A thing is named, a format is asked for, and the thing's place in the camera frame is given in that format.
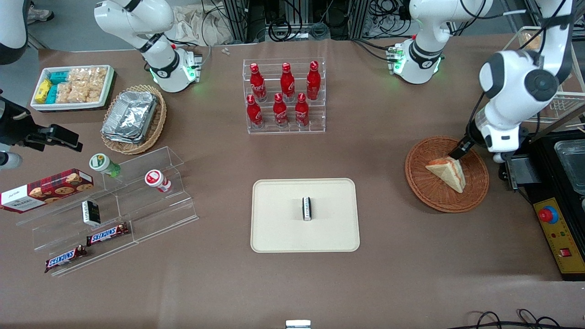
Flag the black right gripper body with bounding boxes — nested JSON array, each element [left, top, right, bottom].
[[0, 97, 35, 148]]

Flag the triangular sandwich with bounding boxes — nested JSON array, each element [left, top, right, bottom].
[[425, 156, 467, 194]]

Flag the round brown wicker basket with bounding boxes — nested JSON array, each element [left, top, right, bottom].
[[405, 136, 489, 213]]

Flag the oval light wicker basket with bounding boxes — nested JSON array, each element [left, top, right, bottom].
[[101, 85, 167, 155]]

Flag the beige plastic tray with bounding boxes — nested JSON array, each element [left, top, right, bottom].
[[250, 178, 361, 253]]

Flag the white rectangular snack bin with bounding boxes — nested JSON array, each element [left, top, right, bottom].
[[30, 65, 115, 112]]

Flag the clear bag of rice crackers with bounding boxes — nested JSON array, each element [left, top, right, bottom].
[[68, 68, 91, 85], [55, 82, 89, 104], [87, 67, 109, 103]]

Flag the yellow snack pack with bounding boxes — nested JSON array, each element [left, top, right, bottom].
[[35, 79, 53, 102]]

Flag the green yogurt cup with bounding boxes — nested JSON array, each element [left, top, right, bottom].
[[89, 153, 122, 178]]

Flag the black countertop appliance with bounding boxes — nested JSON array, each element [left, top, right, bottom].
[[498, 130, 585, 215]]

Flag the red tartan cookie box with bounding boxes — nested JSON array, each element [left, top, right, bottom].
[[0, 169, 94, 214]]

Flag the stack of foil trays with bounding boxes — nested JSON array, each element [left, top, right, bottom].
[[101, 90, 159, 145]]

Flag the red emergency stop button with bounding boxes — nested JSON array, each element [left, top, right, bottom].
[[538, 206, 559, 225]]

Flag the bagged snack in rack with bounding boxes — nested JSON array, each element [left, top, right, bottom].
[[518, 31, 543, 52]]

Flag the red yogurt cup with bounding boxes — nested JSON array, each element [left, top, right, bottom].
[[145, 170, 173, 193]]

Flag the brown snickers bar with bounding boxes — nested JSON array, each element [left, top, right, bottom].
[[86, 223, 130, 247], [44, 245, 88, 274]]

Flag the grey shoe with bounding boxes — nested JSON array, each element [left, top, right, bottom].
[[27, 2, 55, 25]]

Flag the clear acrylic stepped shelf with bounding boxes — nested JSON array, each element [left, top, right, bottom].
[[16, 146, 200, 278]]

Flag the yellow black control box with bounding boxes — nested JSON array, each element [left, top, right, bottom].
[[533, 197, 585, 281]]

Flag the clear acrylic bottle rack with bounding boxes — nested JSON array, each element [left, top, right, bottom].
[[242, 58, 326, 135]]

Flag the red cola bottle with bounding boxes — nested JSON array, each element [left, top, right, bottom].
[[295, 93, 310, 128], [249, 63, 268, 102], [306, 61, 322, 101], [246, 95, 265, 130], [273, 93, 289, 128], [280, 63, 296, 102]]

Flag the beige crumpled cloth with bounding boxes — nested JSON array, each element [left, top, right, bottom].
[[170, 5, 234, 47]]

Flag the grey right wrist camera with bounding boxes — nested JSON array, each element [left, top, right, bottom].
[[0, 151, 23, 170]]

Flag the white wire rack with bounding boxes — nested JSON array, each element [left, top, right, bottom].
[[502, 26, 585, 125]]

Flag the black floor cables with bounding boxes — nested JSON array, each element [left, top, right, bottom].
[[459, 309, 585, 329]]

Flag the aluminium frame with cables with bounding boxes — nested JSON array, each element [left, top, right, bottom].
[[201, 0, 414, 45]]

